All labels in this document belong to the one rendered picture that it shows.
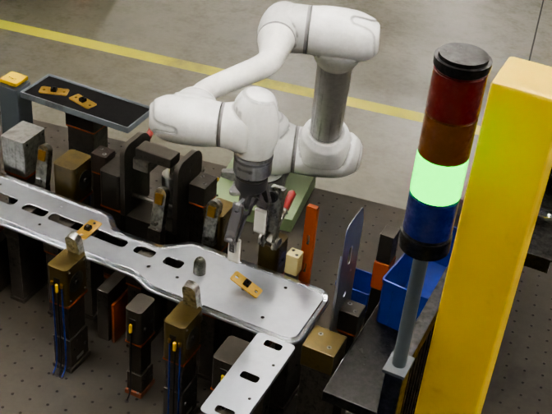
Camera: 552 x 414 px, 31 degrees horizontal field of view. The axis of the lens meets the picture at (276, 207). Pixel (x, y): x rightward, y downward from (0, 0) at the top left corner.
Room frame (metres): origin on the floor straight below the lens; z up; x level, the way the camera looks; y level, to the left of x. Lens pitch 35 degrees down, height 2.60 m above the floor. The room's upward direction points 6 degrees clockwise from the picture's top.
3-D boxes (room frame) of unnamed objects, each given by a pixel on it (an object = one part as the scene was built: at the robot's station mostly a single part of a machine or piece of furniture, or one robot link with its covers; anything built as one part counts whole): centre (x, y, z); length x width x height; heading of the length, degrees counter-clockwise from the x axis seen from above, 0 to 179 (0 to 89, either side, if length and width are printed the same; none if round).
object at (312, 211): (2.01, -0.09, 0.95); 0.03 x 0.01 x 0.50; 67
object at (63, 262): (1.89, 0.51, 0.87); 0.12 x 0.07 x 0.35; 157
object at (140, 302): (1.82, 0.31, 0.84); 0.10 x 0.05 x 0.29; 157
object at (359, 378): (1.93, -0.42, 1.01); 0.90 x 0.22 x 0.03; 157
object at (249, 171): (1.91, 0.06, 1.38); 0.09 x 0.09 x 0.06
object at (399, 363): (1.11, -0.21, 1.81); 0.07 x 0.07 x 0.53
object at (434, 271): (1.90, -0.40, 1.09); 0.30 x 0.17 x 0.13; 152
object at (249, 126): (1.91, 0.08, 1.48); 0.13 x 0.11 x 0.16; 88
